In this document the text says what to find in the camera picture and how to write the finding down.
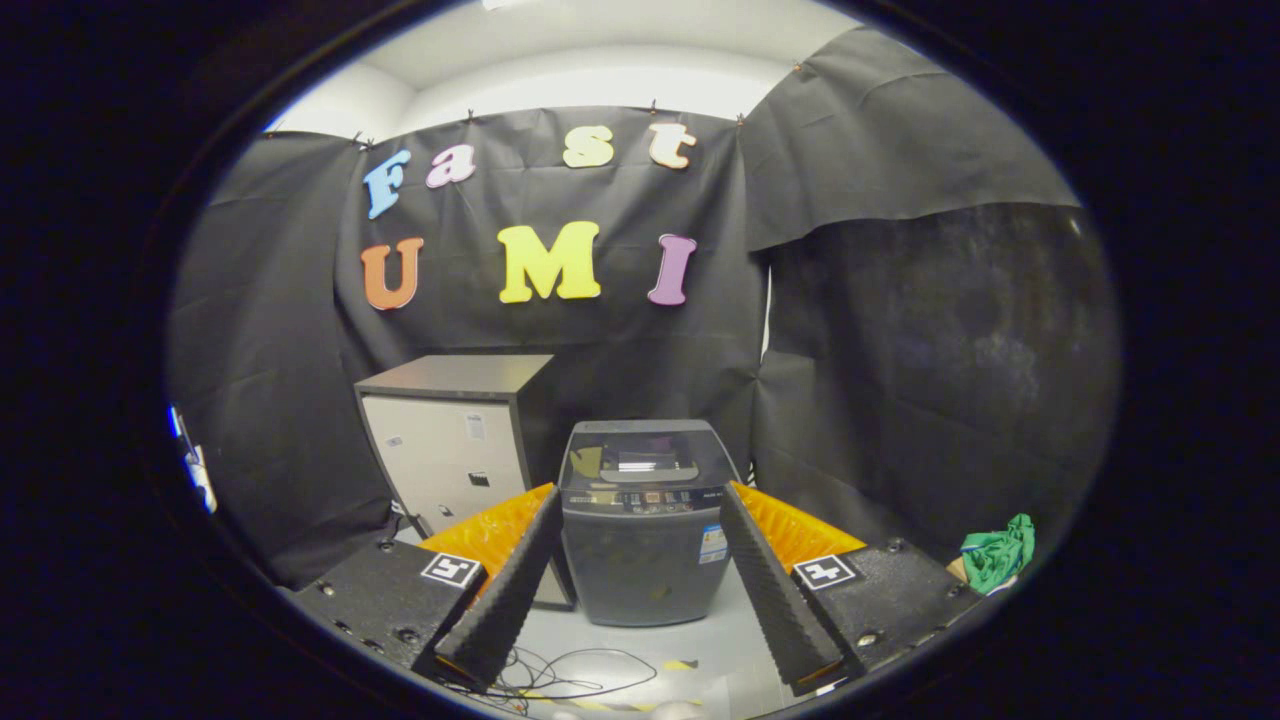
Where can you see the dark grey washing machine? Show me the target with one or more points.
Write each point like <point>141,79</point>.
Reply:
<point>640,570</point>

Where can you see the grey cabinet with dark top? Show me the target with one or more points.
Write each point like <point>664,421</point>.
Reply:
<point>440,450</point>

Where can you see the green crumpled cloth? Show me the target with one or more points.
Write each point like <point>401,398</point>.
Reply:
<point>1000,555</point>

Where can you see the dark washing machine lid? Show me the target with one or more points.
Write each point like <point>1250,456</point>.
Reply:
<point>645,450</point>

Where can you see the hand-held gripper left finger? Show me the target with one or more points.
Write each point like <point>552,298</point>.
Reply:
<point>515,600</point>

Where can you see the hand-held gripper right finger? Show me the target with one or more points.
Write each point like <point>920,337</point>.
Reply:
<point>780,600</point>

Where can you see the black backdrop cloth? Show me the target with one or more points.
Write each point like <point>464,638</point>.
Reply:
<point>620,340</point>

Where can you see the blue white object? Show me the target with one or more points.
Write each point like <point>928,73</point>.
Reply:
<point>197,470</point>

